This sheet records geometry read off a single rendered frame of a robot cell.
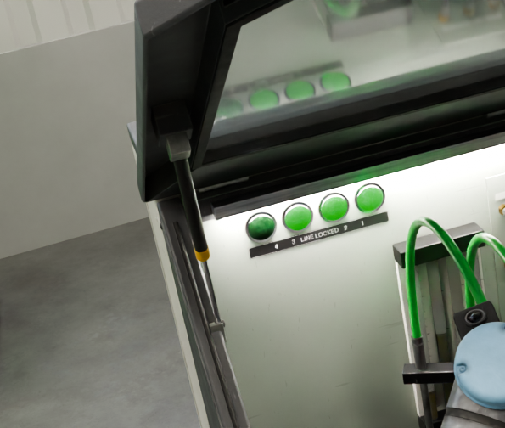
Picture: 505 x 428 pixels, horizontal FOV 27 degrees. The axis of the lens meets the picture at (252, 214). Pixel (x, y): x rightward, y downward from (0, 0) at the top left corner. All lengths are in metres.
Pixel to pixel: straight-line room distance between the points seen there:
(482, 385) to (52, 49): 4.43
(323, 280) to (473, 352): 0.81
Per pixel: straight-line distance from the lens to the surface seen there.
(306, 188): 1.63
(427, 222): 1.49
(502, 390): 0.93
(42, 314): 4.79
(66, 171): 5.38
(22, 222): 5.44
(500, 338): 0.94
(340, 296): 1.75
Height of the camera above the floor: 2.04
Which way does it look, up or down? 23 degrees down
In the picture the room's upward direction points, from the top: 11 degrees counter-clockwise
